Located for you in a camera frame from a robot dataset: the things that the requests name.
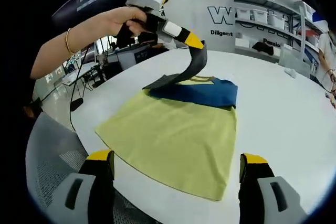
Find white storage bin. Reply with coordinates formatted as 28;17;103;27
267;13;286;30
253;10;270;24
237;8;254;22

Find black cable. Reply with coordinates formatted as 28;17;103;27
68;42;91;132

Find grey mesh chair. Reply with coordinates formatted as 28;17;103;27
25;112;158;224

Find small white box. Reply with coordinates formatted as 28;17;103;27
235;37;251;49

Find person's left hand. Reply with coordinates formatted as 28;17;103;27
75;6;148;51

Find yellow blue grey garment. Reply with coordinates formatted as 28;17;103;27
94;40;239;202

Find black cloth on shelf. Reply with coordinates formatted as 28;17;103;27
251;41;275;56

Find gold bracelet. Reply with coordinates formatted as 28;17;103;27
65;27;77;55

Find black oval pad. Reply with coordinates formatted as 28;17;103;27
69;98;85;111

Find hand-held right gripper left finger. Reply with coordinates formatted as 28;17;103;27
48;150;116;224

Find small white cloth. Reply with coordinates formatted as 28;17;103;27
283;68;299;79

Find grey metal shelf rack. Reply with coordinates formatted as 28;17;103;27
232;0;308;63

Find translucent plastic box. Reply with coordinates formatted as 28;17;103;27
279;42;311;74

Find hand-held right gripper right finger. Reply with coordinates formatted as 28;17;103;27
238;152;308;224

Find white metal shelf rack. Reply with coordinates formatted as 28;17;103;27
306;0;329;61

